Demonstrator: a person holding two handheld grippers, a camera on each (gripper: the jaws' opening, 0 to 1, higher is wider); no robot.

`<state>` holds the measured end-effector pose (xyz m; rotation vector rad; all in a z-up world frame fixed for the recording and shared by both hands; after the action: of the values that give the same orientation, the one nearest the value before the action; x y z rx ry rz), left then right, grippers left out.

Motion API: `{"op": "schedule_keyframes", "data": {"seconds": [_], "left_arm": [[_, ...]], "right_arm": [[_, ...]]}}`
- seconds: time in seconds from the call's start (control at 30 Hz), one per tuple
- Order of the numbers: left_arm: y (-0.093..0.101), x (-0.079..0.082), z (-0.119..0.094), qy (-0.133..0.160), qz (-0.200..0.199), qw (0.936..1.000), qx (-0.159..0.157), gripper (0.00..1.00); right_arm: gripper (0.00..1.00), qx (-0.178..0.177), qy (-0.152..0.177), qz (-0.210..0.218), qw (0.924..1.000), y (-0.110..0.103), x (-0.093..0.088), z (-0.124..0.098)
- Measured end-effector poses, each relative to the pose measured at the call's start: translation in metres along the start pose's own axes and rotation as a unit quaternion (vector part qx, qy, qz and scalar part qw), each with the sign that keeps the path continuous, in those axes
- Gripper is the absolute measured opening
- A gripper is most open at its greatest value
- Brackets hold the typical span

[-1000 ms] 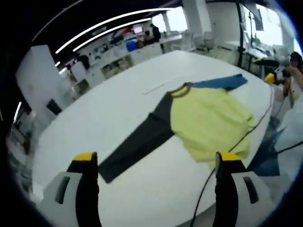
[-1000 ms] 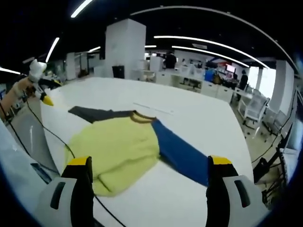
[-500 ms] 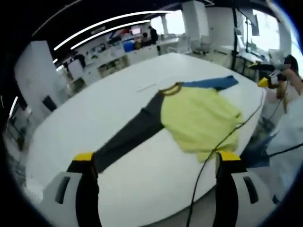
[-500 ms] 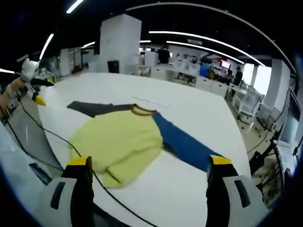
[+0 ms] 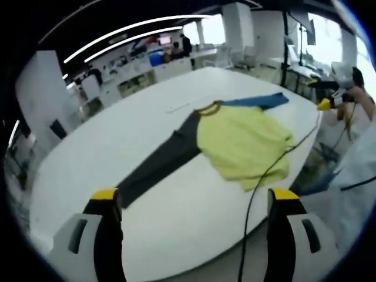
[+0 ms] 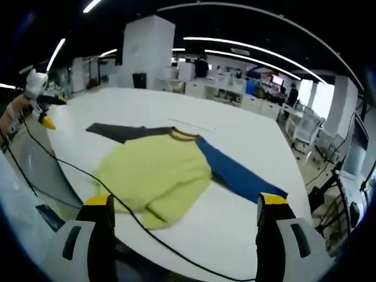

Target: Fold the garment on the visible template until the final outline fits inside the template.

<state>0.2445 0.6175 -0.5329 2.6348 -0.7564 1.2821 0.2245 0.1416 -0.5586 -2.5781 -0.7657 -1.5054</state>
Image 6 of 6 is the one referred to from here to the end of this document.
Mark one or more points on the black floor bag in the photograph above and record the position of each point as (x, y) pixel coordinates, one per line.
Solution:
(316, 198)

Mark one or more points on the white square pillar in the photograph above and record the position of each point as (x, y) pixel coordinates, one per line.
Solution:
(148, 47)

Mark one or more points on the short ceiling light strip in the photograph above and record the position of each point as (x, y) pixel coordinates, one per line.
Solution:
(56, 53)

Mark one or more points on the black bin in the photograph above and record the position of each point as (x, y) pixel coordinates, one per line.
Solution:
(139, 80)

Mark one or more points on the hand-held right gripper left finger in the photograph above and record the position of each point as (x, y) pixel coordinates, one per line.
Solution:
(73, 249)

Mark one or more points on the yellow blue grey garment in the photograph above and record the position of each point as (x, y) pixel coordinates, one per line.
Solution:
(152, 173)

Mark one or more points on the blue container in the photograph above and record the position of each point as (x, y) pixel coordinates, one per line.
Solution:
(252, 86)

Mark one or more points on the long ceiling light strip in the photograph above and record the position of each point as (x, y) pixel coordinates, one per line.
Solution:
(249, 48)
(249, 60)

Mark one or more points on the white office chair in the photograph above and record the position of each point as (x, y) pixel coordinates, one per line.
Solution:
(305, 132)

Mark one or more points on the white cabinet row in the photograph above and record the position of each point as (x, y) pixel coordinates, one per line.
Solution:
(249, 102)

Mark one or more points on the person's blue jeans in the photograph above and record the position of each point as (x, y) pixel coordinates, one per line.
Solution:
(50, 218)

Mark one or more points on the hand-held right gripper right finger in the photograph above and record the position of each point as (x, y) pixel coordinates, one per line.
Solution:
(293, 249)

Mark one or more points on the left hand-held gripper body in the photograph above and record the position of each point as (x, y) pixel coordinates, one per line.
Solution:
(36, 83)

